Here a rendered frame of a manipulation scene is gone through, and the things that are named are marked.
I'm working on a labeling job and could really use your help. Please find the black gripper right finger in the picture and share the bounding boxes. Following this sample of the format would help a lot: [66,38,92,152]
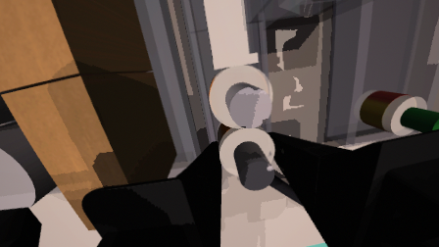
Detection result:
[268,129,439,247]

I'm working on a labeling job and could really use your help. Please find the black flat bar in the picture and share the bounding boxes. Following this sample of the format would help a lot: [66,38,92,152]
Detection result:
[269,175,304,207]

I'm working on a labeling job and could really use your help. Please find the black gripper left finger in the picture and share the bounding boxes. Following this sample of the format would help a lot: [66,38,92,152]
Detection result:
[81,141,221,247]

